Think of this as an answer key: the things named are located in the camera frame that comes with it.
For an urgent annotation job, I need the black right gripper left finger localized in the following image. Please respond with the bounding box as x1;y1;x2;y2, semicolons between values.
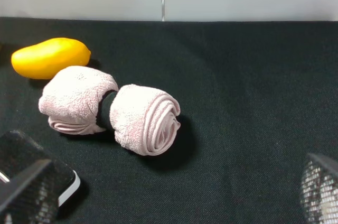
1;159;59;223

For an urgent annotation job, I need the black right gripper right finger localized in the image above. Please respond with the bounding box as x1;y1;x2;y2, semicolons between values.
300;153;337;223

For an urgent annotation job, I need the black white board eraser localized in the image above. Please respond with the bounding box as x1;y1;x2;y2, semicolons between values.
1;130;81;206

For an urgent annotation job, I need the rolled pink towel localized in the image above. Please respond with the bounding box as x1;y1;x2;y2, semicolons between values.
39;66;180;156

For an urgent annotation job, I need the black tablecloth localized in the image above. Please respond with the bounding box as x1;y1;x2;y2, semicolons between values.
1;18;337;223

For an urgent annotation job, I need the yellow mango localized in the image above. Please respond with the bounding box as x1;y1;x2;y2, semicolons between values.
11;38;91;79

